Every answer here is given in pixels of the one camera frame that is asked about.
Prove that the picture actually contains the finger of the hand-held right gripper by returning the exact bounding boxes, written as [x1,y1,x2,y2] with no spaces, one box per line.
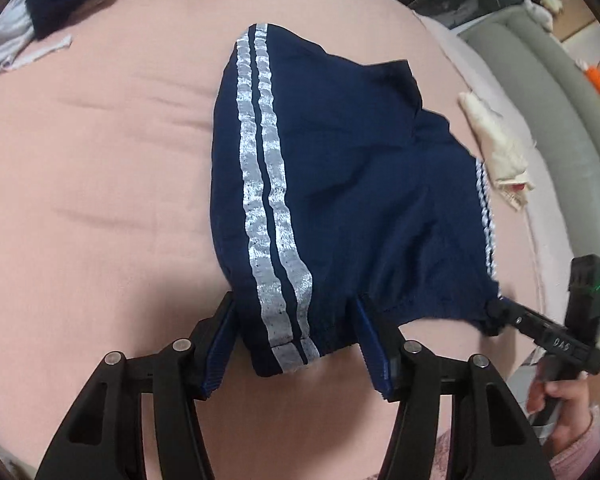
[482,297,511,336]

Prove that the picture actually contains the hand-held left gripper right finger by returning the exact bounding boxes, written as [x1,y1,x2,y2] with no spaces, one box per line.
[347,295,556,480]

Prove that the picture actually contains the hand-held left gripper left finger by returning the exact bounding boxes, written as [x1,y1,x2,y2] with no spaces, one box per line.
[35,290,241,480]

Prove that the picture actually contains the navy shorts with silver stripes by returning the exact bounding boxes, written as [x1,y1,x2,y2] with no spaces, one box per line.
[209,22,502,378]

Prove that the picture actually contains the person's right forearm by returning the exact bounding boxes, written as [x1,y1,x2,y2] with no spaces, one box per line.
[540,405,600,480]

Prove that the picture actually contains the person's right hand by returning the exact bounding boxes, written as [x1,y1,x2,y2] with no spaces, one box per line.
[527,376,594,441]

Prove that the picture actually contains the cream cloth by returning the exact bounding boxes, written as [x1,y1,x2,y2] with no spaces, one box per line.
[457,90,537,212]

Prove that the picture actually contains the grey sofa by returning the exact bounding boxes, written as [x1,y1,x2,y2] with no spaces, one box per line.
[457,10,600,281]

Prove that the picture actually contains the pink bed sheet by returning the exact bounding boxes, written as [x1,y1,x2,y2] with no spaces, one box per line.
[0,0,546,480]

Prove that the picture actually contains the white plush toy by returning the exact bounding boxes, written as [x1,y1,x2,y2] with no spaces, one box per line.
[524,0,565,28]

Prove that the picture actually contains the white satin garment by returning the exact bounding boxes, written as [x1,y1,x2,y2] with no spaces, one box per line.
[0,0,73,83]

